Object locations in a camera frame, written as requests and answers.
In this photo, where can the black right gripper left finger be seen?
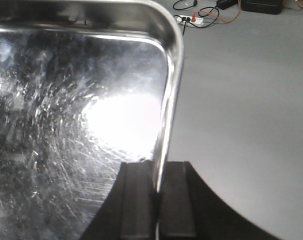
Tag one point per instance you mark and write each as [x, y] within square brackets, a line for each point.
[128, 213]

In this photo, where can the black box on floor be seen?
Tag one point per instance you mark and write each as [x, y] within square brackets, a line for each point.
[272, 7]

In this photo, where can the white power strip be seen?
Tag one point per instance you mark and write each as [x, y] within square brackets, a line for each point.
[190, 21]

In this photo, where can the shiny silver tray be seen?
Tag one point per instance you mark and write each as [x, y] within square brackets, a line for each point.
[87, 88]

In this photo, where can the black power adapter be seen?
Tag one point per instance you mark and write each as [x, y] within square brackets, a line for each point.
[225, 4]

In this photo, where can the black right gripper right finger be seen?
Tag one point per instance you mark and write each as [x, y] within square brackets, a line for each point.
[190, 210]

